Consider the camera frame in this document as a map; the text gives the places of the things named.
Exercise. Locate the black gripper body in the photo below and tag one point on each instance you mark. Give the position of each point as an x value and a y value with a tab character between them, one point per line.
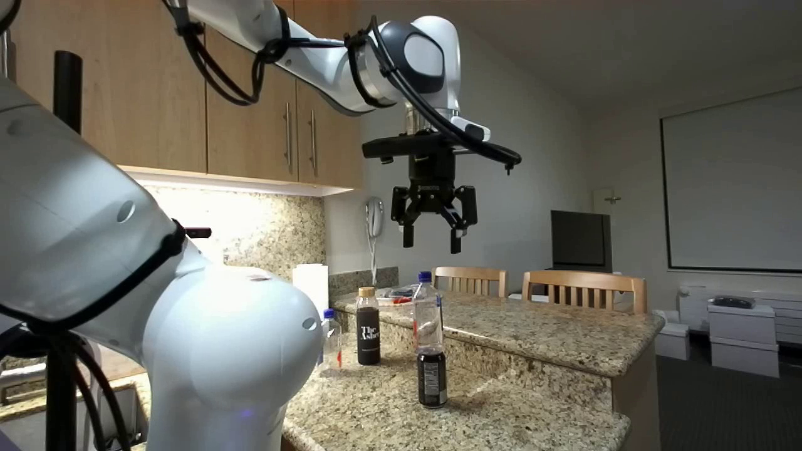
431	191

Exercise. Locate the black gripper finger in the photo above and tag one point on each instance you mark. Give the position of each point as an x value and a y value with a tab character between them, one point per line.
453	239
406	230

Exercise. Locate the clear Fiji water bottle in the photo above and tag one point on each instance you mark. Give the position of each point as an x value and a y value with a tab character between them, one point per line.
426	316

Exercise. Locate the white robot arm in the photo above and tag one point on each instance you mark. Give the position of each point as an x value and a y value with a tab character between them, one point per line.
88	251

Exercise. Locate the dark drink bottle tan cap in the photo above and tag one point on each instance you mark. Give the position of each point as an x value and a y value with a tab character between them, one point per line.
367	328

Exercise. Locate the small clear water bottle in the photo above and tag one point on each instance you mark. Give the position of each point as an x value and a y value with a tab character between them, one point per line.
331	346

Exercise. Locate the wooden chair left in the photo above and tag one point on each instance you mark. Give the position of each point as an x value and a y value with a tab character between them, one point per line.
470	279

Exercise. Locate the wooden chair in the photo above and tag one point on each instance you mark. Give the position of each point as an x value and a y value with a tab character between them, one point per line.
584	290
470	279

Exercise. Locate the white paper towel roll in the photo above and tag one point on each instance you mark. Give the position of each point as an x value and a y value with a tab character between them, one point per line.
314	283

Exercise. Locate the wooden chair right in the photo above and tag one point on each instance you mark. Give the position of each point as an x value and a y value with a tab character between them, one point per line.
584	290

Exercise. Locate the black monitor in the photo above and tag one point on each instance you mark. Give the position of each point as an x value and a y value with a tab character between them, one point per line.
579	242

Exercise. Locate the black soda can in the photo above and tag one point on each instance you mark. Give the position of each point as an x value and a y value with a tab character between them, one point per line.
431	380

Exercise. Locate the white projector screen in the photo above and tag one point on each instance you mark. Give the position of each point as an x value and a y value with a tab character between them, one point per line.
733	185

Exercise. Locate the white storage box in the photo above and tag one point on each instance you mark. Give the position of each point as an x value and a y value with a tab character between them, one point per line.
743	339

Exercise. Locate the wooden upper cabinets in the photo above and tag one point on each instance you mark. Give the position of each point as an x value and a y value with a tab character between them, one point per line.
146	105

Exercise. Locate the white wall phone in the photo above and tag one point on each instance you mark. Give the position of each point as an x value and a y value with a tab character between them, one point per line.
374	220

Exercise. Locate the black camera stand pole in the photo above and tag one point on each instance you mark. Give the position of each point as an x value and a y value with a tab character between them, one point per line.
60	397

